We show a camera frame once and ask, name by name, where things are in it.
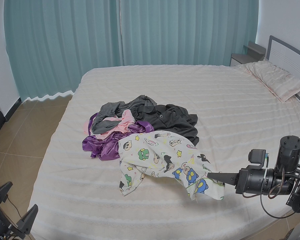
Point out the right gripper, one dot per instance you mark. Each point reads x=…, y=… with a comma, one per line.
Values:
x=255, y=181

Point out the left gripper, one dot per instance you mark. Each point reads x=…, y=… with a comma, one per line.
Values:
x=0, y=224

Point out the white printed pyjama top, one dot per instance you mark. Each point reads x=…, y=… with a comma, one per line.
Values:
x=165, y=156

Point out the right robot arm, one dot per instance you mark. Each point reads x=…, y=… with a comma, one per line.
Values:
x=290, y=154

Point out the pile of clothes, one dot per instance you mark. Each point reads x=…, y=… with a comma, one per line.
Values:
x=165, y=119

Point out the bed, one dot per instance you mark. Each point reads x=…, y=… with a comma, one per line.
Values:
x=165, y=96

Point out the cream pillow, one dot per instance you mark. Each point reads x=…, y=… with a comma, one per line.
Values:
x=272, y=80

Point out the grey white bedside table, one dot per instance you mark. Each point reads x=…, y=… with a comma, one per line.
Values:
x=247, y=57

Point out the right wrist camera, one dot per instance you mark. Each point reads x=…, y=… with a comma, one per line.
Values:
x=256, y=156

